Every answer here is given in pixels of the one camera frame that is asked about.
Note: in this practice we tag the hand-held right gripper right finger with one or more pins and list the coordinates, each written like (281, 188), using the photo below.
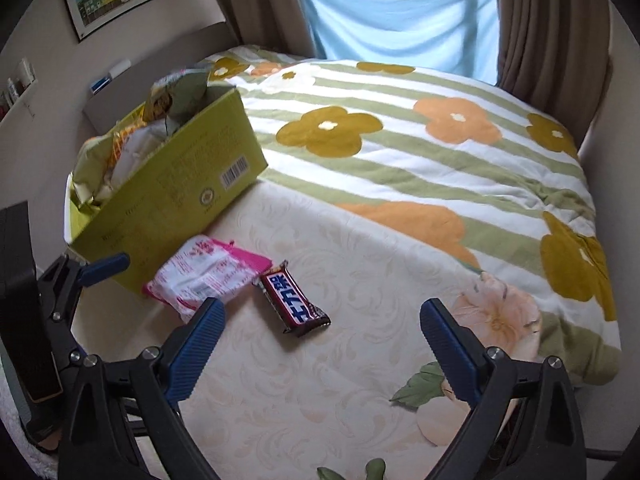
(452, 350)

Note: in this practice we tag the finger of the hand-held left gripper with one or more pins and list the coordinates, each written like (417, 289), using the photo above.
(105, 266)
(62, 340)

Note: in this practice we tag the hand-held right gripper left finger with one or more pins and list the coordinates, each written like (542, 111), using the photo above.
(200, 350)

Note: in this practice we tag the small pink white snack packet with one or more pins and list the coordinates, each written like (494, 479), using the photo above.
(200, 270)

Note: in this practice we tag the dark chocolate bar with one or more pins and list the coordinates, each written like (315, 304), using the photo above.
(295, 300)

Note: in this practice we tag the green cardboard box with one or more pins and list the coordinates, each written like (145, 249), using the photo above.
(190, 185)

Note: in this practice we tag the fluffy white rug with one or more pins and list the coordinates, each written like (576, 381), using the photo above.
(12, 410)

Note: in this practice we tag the cream floral tablecloth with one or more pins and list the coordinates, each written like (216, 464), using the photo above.
(300, 385)

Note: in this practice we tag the small blue box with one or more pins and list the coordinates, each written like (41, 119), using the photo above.
(101, 85)

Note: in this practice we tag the grey headboard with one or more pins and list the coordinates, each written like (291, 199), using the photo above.
(140, 75)

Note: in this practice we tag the striped floral blanket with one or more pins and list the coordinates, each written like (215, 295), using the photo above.
(400, 160)

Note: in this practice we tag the white bottle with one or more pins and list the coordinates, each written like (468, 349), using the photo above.
(25, 75)

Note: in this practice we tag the beige curtain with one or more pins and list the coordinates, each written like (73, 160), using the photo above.
(260, 5)
(550, 35)

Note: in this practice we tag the light blue window cloth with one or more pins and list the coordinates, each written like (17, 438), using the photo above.
(400, 20)

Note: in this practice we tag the white wall shelf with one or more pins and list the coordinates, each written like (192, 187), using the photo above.
(20, 102)

